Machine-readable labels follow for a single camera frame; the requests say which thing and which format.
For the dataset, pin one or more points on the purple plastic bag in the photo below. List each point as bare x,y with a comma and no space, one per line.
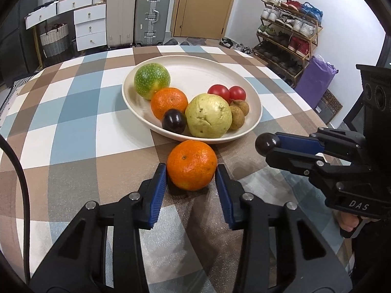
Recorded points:
314,82

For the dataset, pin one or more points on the white drawer dresser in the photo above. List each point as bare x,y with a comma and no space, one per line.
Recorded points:
90,27

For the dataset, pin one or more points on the checked tablecloth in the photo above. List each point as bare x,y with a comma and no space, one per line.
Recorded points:
76,128

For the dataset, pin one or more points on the beige suitcase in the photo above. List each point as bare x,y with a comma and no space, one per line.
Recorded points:
120,15

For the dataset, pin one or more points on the cream round plate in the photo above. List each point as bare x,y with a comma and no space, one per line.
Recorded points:
195,73

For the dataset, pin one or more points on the person's right forearm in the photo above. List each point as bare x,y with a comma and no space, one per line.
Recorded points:
372,250

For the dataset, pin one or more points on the red cherry tomato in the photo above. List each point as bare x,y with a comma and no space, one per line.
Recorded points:
218,92
237,93

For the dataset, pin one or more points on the yellow-green guava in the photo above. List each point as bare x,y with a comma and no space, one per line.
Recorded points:
207,116

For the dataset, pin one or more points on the woven laundry basket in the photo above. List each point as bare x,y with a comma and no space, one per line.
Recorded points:
55,41

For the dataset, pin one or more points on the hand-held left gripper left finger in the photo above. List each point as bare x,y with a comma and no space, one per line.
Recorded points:
157,195

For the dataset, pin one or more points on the grey slipper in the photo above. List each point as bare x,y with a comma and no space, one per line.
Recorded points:
171,41

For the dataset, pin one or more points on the person's right hand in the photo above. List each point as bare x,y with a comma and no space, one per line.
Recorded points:
346,221

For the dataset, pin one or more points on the orange tangerine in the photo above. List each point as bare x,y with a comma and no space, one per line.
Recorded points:
191,164
169,102

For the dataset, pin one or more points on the wooden door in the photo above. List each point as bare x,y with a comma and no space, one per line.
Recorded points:
204,6

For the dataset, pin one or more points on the black white sneaker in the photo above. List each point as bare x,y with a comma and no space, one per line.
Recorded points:
226,42

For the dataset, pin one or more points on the green mottled round fruit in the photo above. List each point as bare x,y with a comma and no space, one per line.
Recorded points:
151,81

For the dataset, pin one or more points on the dark purple plum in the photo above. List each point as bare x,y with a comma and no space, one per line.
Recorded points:
267,144
173,121

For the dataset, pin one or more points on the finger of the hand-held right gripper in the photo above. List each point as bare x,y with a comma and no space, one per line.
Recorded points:
293,161
299,145

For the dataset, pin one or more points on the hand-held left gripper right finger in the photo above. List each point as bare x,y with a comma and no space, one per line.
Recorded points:
225,195

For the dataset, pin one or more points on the wooden shoe rack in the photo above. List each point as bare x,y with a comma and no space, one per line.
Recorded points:
317,39

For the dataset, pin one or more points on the dark doormat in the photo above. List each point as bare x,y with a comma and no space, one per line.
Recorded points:
330,106

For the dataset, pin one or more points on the silver suitcase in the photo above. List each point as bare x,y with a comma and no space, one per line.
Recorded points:
152,15

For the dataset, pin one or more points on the dark glass cabinet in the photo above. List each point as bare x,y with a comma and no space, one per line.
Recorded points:
15,36

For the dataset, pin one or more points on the dotted beige cloth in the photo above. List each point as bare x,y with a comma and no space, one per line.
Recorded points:
6,106

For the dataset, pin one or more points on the rows of assorted shoes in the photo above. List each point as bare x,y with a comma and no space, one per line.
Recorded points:
290,24

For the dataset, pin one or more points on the brown longan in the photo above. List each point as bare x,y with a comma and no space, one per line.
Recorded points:
243,107
237,119

